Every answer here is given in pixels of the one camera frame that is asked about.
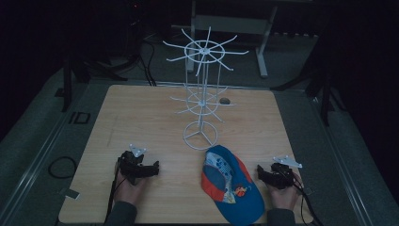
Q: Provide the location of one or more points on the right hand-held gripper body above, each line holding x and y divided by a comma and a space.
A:
284, 175

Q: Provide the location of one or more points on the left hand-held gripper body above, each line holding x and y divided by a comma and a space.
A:
129, 164

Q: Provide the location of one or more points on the blue and orange cap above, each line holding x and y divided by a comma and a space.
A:
235, 194

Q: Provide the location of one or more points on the person's right hand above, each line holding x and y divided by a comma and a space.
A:
284, 197

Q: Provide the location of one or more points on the person's left hand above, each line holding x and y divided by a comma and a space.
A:
128, 191

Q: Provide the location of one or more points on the black metal stand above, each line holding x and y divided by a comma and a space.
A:
67, 84
324, 94

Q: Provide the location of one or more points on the white metal desk frame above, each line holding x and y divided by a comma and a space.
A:
232, 24

